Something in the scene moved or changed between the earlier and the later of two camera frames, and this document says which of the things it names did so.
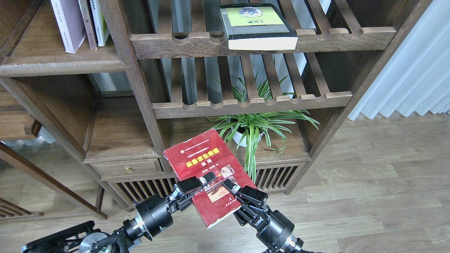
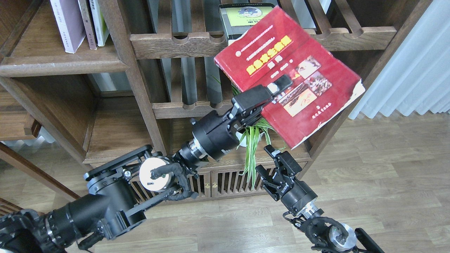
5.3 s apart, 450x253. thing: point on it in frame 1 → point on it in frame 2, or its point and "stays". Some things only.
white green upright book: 100,24 stays
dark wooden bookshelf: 94,91 stays
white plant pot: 241,138 stays
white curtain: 416,75 stays
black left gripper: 156,212 → 216,134
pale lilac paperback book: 69,19 stays
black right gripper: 272,228 → 295,194
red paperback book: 208,152 → 277,46
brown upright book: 85,5 stays
